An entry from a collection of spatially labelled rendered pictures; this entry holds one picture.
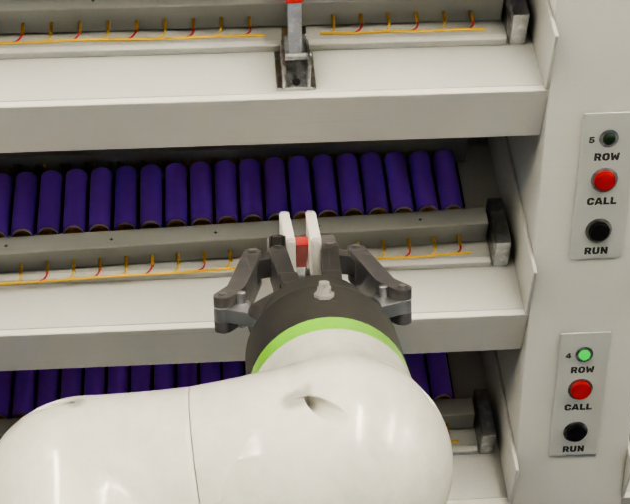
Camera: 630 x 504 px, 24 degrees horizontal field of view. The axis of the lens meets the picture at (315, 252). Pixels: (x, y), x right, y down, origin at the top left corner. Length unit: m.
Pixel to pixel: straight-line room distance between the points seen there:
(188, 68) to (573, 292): 0.34
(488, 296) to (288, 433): 0.49
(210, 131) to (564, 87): 0.26
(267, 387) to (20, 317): 0.46
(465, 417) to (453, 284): 0.16
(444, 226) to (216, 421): 0.50
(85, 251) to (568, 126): 0.38
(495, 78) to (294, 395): 0.42
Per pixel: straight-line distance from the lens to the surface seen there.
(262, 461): 0.69
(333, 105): 1.04
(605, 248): 1.13
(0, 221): 1.19
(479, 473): 1.27
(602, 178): 1.09
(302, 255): 1.07
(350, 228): 1.16
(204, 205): 1.18
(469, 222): 1.17
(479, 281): 1.16
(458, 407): 1.28
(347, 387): 0.70
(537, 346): 1.17
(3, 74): 1.07
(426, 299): 1.15
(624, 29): 1.05
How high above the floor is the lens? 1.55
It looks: 31 degrees down
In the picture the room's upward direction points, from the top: straight up
